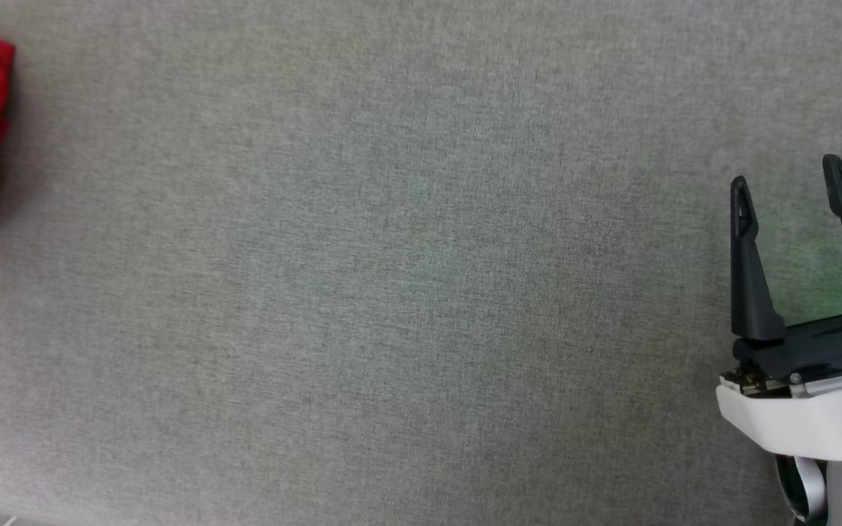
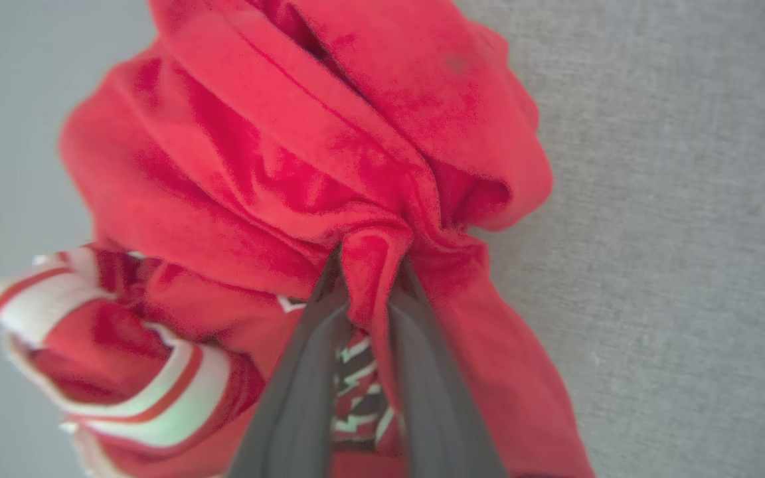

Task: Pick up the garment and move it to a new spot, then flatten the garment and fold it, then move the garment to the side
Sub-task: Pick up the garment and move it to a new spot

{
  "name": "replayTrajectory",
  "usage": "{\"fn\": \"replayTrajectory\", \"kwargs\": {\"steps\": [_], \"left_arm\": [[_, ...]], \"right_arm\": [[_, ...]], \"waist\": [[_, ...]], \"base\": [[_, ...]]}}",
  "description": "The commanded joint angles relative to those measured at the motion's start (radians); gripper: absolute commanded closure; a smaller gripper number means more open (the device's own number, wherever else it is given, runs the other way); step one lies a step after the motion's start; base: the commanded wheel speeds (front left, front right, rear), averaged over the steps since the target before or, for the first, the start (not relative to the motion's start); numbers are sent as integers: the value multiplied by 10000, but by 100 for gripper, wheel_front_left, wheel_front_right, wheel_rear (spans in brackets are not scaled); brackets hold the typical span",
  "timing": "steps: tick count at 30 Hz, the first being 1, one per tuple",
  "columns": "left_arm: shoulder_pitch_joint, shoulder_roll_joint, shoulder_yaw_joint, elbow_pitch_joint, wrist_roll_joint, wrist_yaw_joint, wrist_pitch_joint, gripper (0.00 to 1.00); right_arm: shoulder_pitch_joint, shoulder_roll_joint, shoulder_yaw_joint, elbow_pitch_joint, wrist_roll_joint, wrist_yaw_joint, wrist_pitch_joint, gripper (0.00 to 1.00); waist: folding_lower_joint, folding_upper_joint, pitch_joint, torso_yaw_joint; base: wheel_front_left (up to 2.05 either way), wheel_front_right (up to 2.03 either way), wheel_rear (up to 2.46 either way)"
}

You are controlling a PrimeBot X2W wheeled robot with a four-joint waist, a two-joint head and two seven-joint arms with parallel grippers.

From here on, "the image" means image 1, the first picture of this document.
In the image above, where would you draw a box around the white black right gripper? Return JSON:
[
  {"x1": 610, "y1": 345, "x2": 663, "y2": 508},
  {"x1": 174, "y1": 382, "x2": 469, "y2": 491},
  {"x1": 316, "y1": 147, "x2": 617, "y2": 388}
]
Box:
[{"x1": 716, "y1": 153, "x2": 842, "y2": 462}]

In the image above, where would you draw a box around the grey fabric sofa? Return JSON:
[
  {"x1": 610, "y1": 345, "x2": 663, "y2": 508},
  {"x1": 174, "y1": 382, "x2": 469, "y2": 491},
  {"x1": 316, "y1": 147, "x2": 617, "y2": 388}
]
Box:
[{"x1": 0, "y1": 0, "x2": 842, "y2": 526}]

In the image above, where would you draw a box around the grey right arm cable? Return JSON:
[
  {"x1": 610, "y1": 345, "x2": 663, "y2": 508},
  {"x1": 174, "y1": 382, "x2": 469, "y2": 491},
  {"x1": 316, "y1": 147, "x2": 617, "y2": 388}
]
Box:
[{"x1": 773, "y1": 454, "x2": 829, "y2": 525}]

